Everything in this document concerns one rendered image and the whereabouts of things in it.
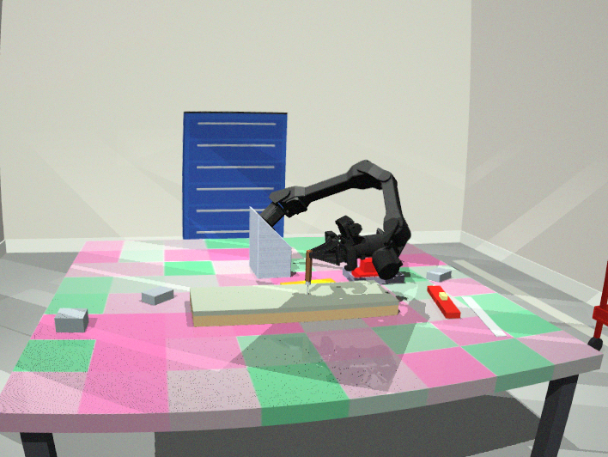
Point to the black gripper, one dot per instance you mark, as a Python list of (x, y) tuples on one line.
[(335, 252)]

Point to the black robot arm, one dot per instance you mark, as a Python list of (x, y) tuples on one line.
[(385, 246)]

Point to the yellow flat bar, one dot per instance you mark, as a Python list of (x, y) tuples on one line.
[(313, 281)]

